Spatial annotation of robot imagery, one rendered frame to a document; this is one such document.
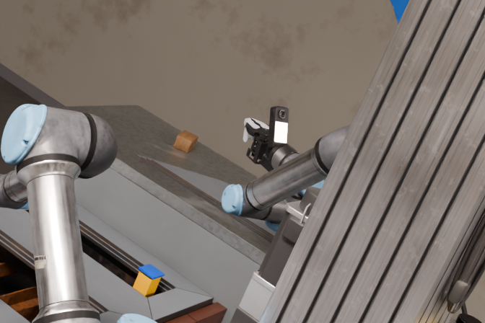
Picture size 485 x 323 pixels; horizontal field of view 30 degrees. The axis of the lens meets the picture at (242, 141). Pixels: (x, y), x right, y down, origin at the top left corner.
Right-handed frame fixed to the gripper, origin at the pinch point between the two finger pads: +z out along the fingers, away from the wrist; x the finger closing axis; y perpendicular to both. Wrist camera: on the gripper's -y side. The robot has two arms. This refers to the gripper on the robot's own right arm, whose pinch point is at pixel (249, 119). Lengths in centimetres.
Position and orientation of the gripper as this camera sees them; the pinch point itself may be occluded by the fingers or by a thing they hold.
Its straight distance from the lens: 249.2
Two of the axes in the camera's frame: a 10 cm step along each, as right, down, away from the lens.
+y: -2.7, 9.0, 3.3
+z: -4.6, -4.2, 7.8
